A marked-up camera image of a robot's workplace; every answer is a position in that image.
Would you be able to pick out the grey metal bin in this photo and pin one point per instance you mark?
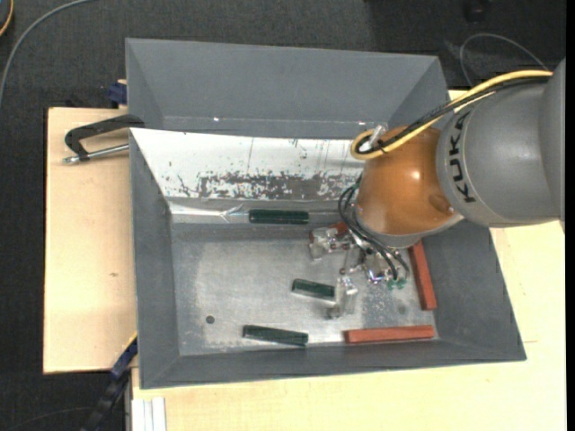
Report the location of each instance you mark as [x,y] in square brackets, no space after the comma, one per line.
[251,281]

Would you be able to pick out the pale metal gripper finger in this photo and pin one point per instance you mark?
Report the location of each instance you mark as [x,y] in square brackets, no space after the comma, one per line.
[347,295]
[320,244]

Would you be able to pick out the red-brown flat block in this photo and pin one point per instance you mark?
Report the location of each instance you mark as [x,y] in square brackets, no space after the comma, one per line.
[424,281]
[389,334]

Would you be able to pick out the pale wood flat board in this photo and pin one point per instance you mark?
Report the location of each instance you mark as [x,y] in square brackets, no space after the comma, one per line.
[85,249]

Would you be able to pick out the dark green flat block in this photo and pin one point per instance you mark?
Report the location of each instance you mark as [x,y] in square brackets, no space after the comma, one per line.
[312,289]
[278,217]
[275,335]

